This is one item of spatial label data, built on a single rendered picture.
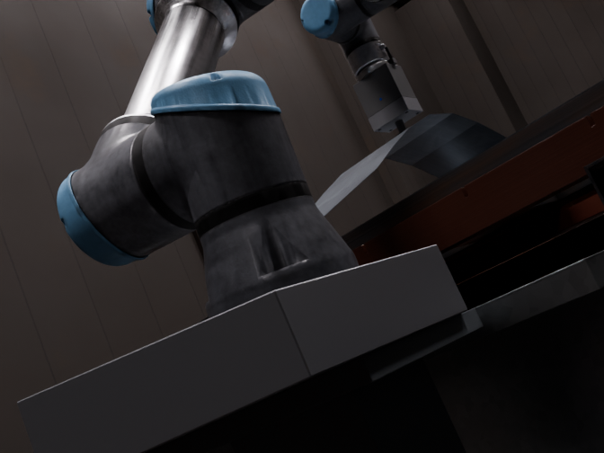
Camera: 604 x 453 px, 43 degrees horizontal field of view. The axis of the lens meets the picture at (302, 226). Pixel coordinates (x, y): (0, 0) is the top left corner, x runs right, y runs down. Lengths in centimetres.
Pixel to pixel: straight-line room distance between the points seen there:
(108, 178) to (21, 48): 420
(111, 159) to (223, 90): 15
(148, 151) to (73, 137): 405
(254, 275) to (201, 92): 18
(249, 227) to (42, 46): 446
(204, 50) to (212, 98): 29
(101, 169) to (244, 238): 19
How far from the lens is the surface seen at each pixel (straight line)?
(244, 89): 73
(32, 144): 457
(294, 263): 68
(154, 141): 75
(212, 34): 104
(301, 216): 70
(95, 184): 80
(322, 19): 145
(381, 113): 151
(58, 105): 487
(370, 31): 156
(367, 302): 59
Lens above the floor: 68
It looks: 11 degrees up
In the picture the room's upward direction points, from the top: 24 degrees counter-clockwise
